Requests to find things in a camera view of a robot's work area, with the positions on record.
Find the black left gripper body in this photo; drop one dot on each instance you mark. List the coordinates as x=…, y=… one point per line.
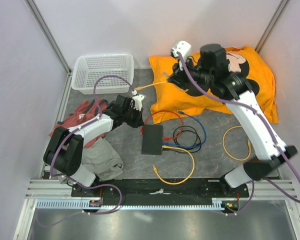
x=133, y=116

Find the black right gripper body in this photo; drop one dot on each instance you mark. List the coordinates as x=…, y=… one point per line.
x=198, y=72

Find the black network switch box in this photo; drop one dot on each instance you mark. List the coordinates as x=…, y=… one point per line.
x=152, y=140

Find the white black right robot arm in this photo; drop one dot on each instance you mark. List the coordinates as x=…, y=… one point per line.
x=218, y=76

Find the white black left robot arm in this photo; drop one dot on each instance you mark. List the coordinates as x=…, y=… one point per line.
x=65, y=148

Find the orange Mickey Mouse pillow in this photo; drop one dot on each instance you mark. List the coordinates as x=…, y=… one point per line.
x=170, y=98

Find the grey cloth garment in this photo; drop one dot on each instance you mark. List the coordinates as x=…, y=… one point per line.
x=103, y=160

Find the white perforated plastic basket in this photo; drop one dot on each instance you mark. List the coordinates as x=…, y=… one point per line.
x=106, y=74

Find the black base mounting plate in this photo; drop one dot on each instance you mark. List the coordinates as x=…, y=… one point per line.
x=199, y=187

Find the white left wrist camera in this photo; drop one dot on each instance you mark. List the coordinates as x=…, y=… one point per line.
x=137, y=100

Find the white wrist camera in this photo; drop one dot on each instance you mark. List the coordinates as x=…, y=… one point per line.
x=137, y=100
x=182, y=47

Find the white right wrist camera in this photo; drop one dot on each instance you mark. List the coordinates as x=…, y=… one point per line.
x=182, y=47

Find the grey slotted cable duct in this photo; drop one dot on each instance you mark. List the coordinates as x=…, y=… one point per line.
x=80, y=204

